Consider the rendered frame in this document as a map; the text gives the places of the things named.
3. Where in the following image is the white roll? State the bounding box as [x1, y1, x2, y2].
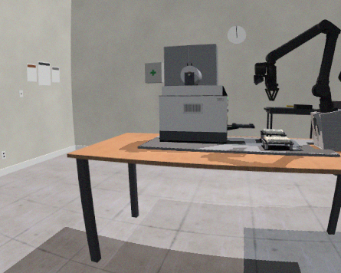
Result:
[180, 66, 202, 85]

